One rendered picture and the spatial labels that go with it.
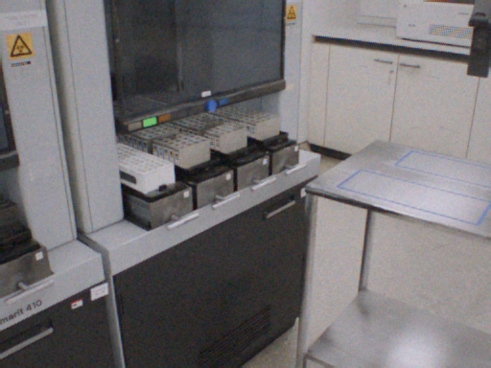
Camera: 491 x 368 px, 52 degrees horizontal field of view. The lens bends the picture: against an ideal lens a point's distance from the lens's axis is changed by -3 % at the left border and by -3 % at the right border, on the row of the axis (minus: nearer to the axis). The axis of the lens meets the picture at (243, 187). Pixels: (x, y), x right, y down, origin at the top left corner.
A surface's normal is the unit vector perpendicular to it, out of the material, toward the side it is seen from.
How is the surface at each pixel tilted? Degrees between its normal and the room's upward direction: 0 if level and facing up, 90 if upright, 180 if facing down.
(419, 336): 0
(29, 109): 90
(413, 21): 90
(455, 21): 90
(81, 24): 90
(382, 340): 0
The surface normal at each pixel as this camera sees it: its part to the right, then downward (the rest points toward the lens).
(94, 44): 0.74, 0.27
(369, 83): -0.68, 0.30
